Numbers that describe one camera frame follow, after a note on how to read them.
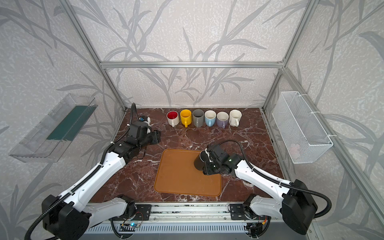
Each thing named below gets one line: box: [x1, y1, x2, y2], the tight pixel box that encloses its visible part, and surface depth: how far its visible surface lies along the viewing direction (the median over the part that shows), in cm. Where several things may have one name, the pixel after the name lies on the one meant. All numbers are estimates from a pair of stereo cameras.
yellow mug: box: [180, 109, 192, 128], surface depth 107 cm
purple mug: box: [216, 111, 229, 129], surface depth 107 cm
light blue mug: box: [204, 110, 217, 127], surface depth 106 cm
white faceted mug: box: [229, 109, 242, 127], surface depth 107 cm
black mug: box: [194, 150, 207, 171], surface depth 84 cm
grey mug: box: [192, 109, 205, 128], surface depth 104 cm
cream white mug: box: [166, 110, 179, 128], surface depth 107 cm
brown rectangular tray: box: [153, 148, 222, 197], surface depth 86 cm
